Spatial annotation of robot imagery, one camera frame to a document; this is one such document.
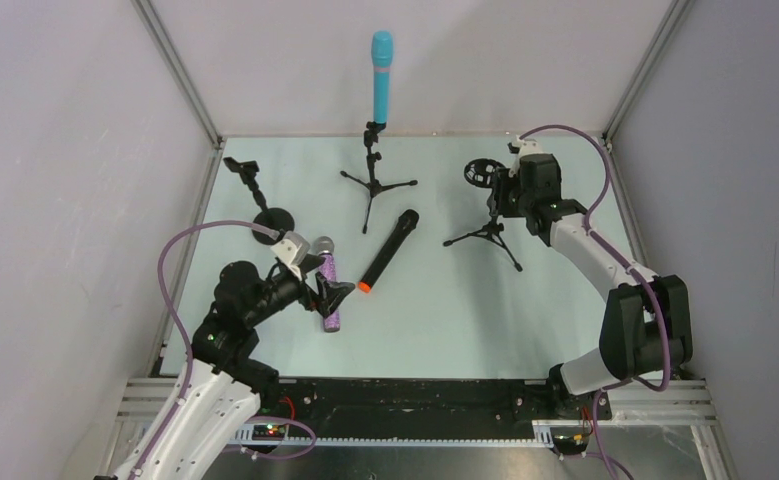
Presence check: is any purple glitter microphone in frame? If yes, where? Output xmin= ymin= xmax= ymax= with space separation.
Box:
xmin=313 ymin=236 xmax=341 ymax=333

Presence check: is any black shock-mount tripod stand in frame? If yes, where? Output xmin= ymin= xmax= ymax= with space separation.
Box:
xmin=442 ymin=158 xmax=523 ymax=272

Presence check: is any black small tripod stand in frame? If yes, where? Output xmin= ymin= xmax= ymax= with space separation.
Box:
xmin=340 ymin=121 xmax=418 ymax=234

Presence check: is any black microphone orange cap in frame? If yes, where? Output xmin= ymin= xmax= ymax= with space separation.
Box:
xmin=357 ymin=209 xmax=420 ymax=293

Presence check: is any teal blue microphone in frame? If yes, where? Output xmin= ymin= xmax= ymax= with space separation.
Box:
xmin=371 ymin=30 xmax=394 ymax=125

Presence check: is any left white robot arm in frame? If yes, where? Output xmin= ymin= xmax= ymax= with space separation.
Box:
xmin=111 ymin=243 xmax=353 ymax=479

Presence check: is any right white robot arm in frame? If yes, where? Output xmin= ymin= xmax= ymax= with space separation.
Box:
xmin=464 ymin=153 xmax=693 ymax=396

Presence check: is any black round-base mic stand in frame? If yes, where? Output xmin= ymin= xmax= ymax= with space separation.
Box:
xmin=223 ymin=157 xmax=295 ymax=233

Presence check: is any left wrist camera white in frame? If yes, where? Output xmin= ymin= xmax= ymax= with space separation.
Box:
xmin=270 ymin=231 xmax=310 ymax=280

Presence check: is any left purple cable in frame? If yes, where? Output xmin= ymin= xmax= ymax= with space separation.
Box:
xmin=123 ymin=220 xmax=319 ymax=480

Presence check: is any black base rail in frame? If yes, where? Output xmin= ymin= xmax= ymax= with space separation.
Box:
xmin=260 ymin=378 xmax=592 ymax=441

